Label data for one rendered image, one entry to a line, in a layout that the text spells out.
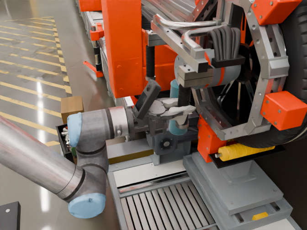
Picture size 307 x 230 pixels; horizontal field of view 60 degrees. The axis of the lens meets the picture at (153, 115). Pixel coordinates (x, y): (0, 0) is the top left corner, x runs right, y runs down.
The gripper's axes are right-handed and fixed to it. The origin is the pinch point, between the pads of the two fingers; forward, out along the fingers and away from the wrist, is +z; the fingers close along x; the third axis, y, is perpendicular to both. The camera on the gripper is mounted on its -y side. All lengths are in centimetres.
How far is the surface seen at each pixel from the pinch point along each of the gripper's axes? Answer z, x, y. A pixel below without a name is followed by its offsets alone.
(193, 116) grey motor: 25, -44, 40
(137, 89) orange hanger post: -1, -59, 27
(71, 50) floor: -32, -279, 83
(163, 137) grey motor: 6, -39, 46
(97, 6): 5, -253, 27
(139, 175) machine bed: -7, -43, 75
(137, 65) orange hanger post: -1, -59, 12
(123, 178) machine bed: -16, -43, 75
